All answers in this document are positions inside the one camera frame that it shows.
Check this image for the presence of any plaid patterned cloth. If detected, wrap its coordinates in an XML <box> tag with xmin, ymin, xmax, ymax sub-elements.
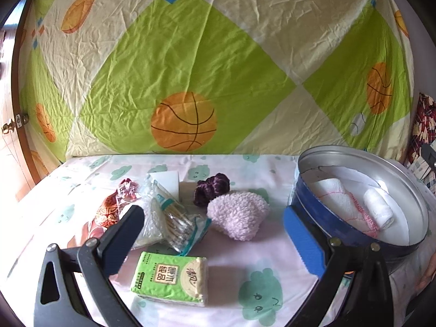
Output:
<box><xmin>407</xmin><ymin>92</ymin><xmax>436</xmax><ymax>191</ymax></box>

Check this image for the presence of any red patterned drawstring pouch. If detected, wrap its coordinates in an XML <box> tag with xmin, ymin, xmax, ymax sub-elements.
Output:
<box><xmin>87</xmin><ymin>179</ymin><xmax>140</xmax><ymax>242</ymax></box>

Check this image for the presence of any brass door knob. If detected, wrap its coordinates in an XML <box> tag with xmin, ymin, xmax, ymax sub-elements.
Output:
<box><xmin>1</xmin><ymin>114</ymin><xmax>28</xmax><ymax>134</ymax></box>

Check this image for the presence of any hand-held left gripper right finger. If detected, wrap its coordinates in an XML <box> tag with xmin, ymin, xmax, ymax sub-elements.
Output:
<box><xmin>284</xmin><ymin>206</ymin><xmax>407</xmax><ymax>327</ymax></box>

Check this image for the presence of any bag of cotton swabs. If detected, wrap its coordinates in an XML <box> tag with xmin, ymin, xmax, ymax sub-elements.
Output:
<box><xmin>146</xmin><ymin>177</ymin><xmax>212</xmax><ymax>256</ymax></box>

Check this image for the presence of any pink fluffy sock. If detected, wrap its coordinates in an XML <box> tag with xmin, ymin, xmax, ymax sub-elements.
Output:
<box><xmin>207</xmin><ymin>188</ymin><xmax>271</xmax><ymax>242</ymax></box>

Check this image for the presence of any white sponge block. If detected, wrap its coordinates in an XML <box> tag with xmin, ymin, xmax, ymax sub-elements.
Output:
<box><xmin>150</xmin><ymin>172</ymin><xmax>181</xmax><ymax>202</ymax></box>

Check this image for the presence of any cloud print pink tablecloth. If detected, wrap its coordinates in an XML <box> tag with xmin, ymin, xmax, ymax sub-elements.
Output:
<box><xmin>0</xmin><ymin>154</ymin><xmax>436</xmax><ymax>327</ymax></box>

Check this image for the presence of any white gauze towel pink stitching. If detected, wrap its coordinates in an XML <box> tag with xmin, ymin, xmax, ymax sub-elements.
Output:
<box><xmin>308</xmin><ymin>177</ymin><xmax>380</xmax><ymax>239</ymax></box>

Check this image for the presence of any round blue metal tin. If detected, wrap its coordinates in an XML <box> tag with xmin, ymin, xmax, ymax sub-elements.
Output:
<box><xmin>284</xmin><ymin>145</ymin><xmax>430</xmax><ymax>273</ymax></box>

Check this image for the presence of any basketball print hanging sheet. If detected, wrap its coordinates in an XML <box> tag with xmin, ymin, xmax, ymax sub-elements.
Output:
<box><xmin>17</xmin><ymin>0</ymin><xmax>414</xmax><ymax>162</ymax></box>

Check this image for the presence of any green tissue pack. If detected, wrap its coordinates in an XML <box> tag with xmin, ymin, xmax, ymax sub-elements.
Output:
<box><xmin>130</xmin><ymin>251</ymin><xmax>209</xmax><ymax>307</ymax></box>

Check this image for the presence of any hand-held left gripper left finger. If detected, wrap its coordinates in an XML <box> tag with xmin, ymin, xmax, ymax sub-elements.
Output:
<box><xmin>33</xmin><ymin>204</ymin><xmax>145</xmax><ymax>327</ymax></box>

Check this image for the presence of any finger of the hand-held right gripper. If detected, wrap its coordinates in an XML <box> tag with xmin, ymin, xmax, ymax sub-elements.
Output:
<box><xmin>421</xmin><ymin>142</ymin><xmax>436</xmax><ymax>166</ymax></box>

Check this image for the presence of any wooden door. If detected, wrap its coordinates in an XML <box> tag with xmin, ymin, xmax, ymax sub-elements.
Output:
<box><xmin>0</xmin><ymin>0</ymin><xmax>45</xmax><ymax>198</ymax></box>

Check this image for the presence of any white bandage roll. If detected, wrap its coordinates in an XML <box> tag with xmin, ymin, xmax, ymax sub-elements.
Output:
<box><xmin>363</xmin><ymin>187</ymin><xmax>396</xmax><ymax>230</ymax></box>

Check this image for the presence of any purple scrunchie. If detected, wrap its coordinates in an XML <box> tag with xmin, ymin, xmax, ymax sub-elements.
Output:
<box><xmin>193</xmin><ymin>174</ymin><xmax>232</xmax><ymax>208</ymax></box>

